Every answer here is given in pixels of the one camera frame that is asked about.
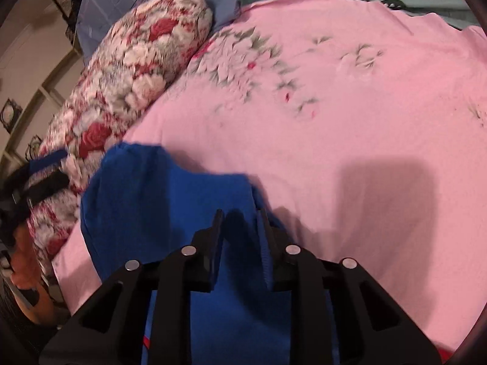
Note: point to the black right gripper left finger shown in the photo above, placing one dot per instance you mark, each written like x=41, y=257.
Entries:
x=109, y=328

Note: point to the pink floral bed sheet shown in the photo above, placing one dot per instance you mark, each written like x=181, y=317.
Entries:
x=365, y=130

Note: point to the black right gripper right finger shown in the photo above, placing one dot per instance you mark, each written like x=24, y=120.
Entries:
x=339, y=313

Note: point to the person's left hand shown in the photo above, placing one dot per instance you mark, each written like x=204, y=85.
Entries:
x=27, y=275

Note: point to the red white floral quilt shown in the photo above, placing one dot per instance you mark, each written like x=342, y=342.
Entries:
x=138, y=59

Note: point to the blue pants with red trim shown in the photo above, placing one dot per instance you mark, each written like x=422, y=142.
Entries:
x=141, y=205

